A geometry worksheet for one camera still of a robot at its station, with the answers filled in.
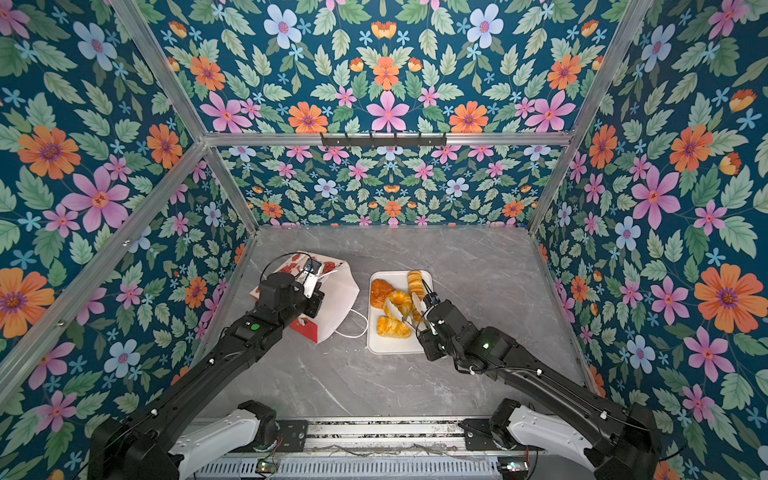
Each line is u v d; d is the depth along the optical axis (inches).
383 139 36.0
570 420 17.0
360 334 32.3
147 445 15.4
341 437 29.5
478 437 28.5
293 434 29.0
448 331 22.1
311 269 26.3
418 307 34.0
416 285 39.1
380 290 38.4
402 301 35.5
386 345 35.0
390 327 34.8
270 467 27.6
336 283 37.2
